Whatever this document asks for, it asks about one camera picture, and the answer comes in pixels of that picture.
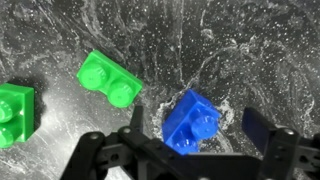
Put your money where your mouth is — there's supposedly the green two-stud toy block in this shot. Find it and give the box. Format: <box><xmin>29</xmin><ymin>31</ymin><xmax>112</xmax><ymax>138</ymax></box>
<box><xmin>0</xmin><ymin>82</ymin><xmax>36</xmax><ymax>150</ymax></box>
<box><xmin>76</xmin><ymin>49</ymin><xmax>144</xmax><ymax>109</ymax></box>

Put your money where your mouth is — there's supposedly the blue two-stud toy block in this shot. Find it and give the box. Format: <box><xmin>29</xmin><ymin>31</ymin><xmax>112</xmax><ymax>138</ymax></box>
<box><xmin>161</xmin><ymin>88</ymin><xmax>222</xmax><ymax>156</ymax></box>

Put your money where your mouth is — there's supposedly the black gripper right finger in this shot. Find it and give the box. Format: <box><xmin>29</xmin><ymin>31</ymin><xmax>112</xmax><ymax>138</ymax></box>
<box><xmin>241</xmin><ymin>106</ymin><xmax>320</xmax><ymax>180</ymax></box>

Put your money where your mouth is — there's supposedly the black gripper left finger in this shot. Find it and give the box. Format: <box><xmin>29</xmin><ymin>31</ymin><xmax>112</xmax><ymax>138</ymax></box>
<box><xmin>59</xmin><ymin>105</ymin><xmax>169</xmax><ymax>180</ymax></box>

